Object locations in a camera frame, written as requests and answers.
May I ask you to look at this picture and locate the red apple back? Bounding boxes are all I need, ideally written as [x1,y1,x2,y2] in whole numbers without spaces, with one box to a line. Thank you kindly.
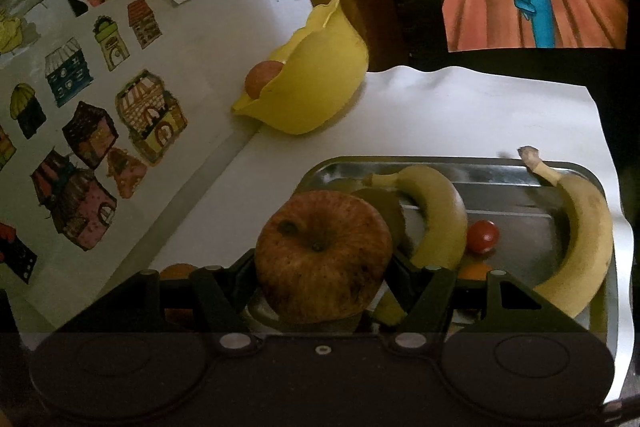
[160,263,198,281]

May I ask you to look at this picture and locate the white printed table cloth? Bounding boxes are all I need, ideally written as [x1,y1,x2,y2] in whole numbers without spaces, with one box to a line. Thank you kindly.
[111,66,634,399]

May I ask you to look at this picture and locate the houses drawing paper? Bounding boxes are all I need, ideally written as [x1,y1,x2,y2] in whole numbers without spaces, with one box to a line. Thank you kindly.
[1,0,281,326]

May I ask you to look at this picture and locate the yellow flower-shaped bowl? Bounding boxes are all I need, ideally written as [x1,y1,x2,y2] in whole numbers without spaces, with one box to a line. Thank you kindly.
[232,0,369,135]

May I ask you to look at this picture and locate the small orange tangerine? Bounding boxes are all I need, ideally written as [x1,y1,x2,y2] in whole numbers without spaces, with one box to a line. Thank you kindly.
[458,261,492,281]

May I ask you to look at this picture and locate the red cherry tomato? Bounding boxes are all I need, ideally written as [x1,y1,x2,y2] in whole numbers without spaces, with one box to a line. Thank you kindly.
[466,220,500,256]

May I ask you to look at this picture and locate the brown kiwi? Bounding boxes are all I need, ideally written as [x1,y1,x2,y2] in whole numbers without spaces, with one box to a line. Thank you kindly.
[352,187,412,258]

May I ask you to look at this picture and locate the yellow banana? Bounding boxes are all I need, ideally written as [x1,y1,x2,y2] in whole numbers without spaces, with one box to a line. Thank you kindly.
[361,163,470,327]
[518,145,614,317]

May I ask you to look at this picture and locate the apple inside yellow bowl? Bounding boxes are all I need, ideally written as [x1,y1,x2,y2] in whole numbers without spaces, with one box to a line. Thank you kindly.
[244,60,284,100]

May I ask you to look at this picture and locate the red apple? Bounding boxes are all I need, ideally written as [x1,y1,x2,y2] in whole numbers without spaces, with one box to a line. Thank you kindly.
[160,263,198,281]
[255,190,394,324]

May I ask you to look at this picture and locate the red apple front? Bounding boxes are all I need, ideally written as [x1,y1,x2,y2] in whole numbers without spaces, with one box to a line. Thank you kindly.
[255,190,394,324]

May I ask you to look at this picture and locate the metal tray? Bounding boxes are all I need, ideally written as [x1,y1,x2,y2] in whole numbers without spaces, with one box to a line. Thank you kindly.
[296,156,618,348]

